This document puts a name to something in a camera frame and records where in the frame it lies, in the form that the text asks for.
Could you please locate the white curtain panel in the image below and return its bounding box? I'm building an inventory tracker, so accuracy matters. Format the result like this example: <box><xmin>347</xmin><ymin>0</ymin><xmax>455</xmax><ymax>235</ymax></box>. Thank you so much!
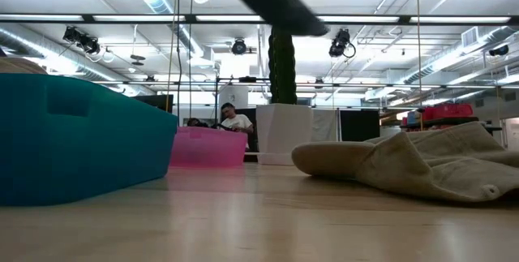
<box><xmin>311</xmin><ymin>109</ymin><xmax>338</xmax><ymax>142</ymax></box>

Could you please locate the white plant pot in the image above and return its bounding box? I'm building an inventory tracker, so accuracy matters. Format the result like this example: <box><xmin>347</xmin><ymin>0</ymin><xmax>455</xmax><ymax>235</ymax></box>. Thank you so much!
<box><xmin>255</xmin><ymin>103</ymin><xmax>315</xmax><ymax>166</ymax></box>

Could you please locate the black ceiling camera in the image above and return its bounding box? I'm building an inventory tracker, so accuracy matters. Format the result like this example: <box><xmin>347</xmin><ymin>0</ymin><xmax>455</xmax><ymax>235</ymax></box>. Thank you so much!
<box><xmin>488</xmin><ymin>44</ymin><xmax>510</xmax><ymax>57</ymax></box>

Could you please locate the black aluminium rig frame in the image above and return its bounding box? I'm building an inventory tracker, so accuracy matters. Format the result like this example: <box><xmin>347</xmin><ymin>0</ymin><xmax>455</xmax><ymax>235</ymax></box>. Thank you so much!
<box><xmin>0</xmin><ymin>13</ymin><xmax>519</xmax><ymax>27</ymax></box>

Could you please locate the black studio light with cable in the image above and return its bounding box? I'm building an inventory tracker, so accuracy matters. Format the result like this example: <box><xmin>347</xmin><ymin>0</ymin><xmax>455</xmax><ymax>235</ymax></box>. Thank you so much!
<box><xmin>328</xmin><ymin>28</ymin><xmax>358</xmax><ymax>59</ymax></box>

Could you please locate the beige cloth pile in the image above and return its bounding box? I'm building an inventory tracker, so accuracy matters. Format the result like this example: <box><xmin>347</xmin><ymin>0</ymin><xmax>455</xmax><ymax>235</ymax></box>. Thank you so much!
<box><xmin>290</xmin><ymin>121</ymin><xmax>519</xmax><ymax>204</ymax></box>

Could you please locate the round black studio light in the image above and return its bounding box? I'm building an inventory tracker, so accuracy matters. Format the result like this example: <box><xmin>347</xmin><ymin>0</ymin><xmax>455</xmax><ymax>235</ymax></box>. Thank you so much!
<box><xmin>230</xmin><ymin>37</ymin><xmax>248</xmax><ymax>56</ymax></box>

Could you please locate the pink plastic bin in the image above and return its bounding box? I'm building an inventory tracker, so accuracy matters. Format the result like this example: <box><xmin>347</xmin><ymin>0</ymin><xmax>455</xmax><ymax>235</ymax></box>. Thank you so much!
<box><xmin>169</xmin><ymin>126</ymin><xmax>249</xmax><ymax>170</ymax></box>

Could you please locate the shelf rack with red bins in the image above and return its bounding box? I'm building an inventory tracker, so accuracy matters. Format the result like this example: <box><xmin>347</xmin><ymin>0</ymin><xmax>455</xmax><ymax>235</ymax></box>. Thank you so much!
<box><xmin>400</xmin><ymin>102</ymin><xmax>504</xmax><ymax>133</ymax></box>

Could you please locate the yellow hanging cord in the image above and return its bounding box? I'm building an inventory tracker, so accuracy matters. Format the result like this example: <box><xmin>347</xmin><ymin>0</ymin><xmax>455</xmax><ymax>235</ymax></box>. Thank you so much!
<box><xmin>415</xmin><ymin>0</ymin><xmax>423</xmax><ymax>133</ymax></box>

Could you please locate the green cactus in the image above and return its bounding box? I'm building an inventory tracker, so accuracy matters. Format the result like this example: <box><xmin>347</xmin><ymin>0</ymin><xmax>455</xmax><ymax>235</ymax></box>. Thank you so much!
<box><xmin>267</xmin><ymin>26</ymin><xmax>298</xmax><ymax>105</ymax></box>

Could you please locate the beige cap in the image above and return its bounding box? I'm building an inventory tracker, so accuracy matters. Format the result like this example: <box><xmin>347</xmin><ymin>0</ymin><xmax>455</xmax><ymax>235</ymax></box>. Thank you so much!
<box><xmin>0</xmin><ymin>57</ymin><xmax>49</xmax><ymax>75</ymax></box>

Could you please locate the black studio light cluster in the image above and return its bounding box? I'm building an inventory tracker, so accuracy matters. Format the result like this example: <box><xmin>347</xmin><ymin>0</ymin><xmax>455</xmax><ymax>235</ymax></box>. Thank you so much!
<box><xmin>62</xmin><ymin>25</ymin><xmax>101</xmax><ymax>55</ymax></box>

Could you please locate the white box sign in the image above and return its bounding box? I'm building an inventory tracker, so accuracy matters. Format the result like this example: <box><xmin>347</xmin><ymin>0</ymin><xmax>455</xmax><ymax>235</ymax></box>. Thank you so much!
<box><xmin>219</xmin><ymin>85</ymin><xmax>250</xmax><ymax>109</ymax></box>

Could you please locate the teal plastic bin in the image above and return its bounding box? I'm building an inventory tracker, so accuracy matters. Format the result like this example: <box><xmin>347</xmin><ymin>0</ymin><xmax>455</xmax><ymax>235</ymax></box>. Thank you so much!
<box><xmin>0</xmin><ymin>73</ymin><xmax>178</xmax><ymax>207</ymax></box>

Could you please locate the black curtain panel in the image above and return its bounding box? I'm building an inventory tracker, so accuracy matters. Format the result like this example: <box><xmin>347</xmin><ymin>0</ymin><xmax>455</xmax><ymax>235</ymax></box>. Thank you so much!
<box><xmin>339</xmin><ymin>110</ymin><xmax>381</xmax><ymax>142</ymax></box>
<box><xmin>234</xmin><ymin>108</ymin><xmax>260</xmax><ymax>162</ymax></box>

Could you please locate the blue denim hat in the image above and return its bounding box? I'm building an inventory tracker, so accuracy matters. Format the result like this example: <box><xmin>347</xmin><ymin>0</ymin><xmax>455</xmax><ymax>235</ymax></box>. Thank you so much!
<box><xmin>210</xmin><ymin>0</ymin><xmax>330</xmax><ymax>37</ymax></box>

